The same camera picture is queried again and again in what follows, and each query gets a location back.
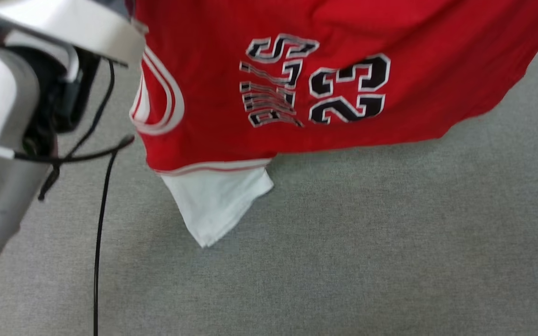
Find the red white basketball jersey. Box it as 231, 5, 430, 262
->
129, 0, 538, 248

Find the grey fabric sofa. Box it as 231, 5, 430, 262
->
0, 51, 538, 336

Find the thin black cable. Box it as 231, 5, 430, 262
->
92, 134, 135, 336
14, 60, 134, 202

